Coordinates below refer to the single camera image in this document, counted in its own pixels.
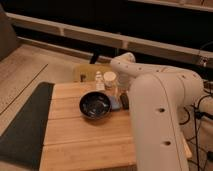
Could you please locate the blue white sponge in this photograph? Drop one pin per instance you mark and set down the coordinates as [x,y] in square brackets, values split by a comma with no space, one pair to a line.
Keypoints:
[115,105]

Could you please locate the dark ceramic bowl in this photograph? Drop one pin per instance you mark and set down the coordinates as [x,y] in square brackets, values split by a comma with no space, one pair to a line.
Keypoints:
[94,105]

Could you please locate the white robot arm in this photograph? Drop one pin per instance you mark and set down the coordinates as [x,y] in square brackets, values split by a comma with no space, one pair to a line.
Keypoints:
[156,93]

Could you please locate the small clear bottle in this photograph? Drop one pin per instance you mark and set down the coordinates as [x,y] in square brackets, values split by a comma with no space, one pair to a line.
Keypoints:
[99,81]

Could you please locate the white lidded jar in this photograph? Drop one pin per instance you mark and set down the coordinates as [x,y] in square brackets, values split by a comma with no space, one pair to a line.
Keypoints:
[109,79]

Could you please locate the black remote device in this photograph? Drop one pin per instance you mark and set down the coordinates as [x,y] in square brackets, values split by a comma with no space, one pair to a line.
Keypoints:
[124,100]

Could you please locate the dark gray floor mat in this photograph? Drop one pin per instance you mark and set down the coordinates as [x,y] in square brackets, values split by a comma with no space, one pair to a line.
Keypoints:
[22,141]

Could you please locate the white shelf rail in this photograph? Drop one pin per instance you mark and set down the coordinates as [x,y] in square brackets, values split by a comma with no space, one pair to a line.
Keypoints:
[153,48]

